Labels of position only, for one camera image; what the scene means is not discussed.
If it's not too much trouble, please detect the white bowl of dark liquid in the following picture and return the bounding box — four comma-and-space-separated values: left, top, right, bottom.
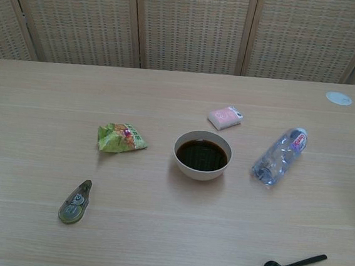
170, 128, 235, 185

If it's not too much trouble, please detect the pink tissue pack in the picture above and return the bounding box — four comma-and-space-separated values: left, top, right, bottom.
205, 103, 247, 134

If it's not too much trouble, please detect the green crumpled snack packet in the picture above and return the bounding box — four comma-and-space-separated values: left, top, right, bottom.
95, 119, 151, 158

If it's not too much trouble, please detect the clear plastic water bottle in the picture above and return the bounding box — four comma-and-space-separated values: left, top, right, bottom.
249, 123, 310, 190

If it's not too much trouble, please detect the woven bamboo folding screen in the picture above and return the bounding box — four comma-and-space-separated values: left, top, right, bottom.
0, 0, 355, 98

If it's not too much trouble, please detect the green correction tape dispenser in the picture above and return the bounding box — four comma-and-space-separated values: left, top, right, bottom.
56, 176, 94, 227

